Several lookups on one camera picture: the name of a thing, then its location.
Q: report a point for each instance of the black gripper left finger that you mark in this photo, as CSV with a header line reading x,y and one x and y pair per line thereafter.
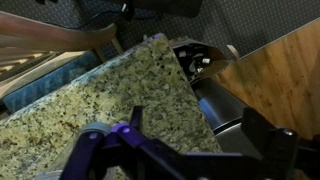
x,y
136,118

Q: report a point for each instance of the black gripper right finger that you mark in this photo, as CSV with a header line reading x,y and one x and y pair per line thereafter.
x,y
276,145

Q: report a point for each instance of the silver trash can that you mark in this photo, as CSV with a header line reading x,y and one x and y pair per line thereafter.
x,y
224,112

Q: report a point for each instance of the blue chair seat cushion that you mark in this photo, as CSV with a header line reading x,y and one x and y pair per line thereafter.
x,y
48,83

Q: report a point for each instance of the wooden chair near robot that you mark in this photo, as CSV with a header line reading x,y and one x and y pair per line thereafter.
x,y
22,38

